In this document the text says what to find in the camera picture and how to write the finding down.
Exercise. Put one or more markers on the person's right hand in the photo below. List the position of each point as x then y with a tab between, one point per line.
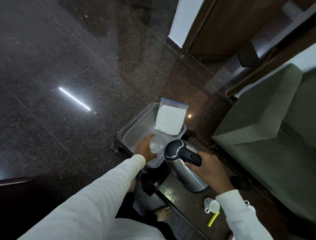
213	174

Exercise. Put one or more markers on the person's left hand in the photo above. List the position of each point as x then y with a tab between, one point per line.
142	149

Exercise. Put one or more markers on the person's right thumb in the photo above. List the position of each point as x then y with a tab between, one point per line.
203	154

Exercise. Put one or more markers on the person's left thumb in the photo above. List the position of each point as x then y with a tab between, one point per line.
152	157

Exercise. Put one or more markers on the clear drinking glass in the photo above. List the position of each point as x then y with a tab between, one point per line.
157	147

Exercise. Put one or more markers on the stainless steel electric kettle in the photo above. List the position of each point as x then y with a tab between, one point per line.
181	170

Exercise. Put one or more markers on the person's left forearm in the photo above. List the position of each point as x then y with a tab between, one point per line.
93	202

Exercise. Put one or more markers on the person's right forearm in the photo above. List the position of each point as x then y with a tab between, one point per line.
240	217

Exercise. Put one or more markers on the translucent plastic tray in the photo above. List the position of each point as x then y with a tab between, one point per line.
143	128

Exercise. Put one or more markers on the person's bare foot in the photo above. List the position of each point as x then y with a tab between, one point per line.
132	186
162	213

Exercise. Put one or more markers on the zip bag with white contents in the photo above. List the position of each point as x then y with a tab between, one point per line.
170	118

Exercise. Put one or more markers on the white ceramic cup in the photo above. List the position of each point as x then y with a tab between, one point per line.
212	206
248	205

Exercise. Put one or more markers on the dark glass-top table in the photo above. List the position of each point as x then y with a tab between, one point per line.
187	205

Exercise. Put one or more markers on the person's legs in dark trousers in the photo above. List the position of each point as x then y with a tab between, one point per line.
138	212

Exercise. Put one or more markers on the yellow sachet stick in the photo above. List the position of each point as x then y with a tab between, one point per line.
213	219

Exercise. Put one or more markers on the grey-green sofa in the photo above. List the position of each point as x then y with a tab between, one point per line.
269	138

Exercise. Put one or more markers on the person's white shirt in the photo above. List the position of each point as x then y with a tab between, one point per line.
130	231

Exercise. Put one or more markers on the brown wooden door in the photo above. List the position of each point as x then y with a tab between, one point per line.
232	26

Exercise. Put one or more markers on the dark wooden furniture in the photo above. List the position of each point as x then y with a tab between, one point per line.
17	205

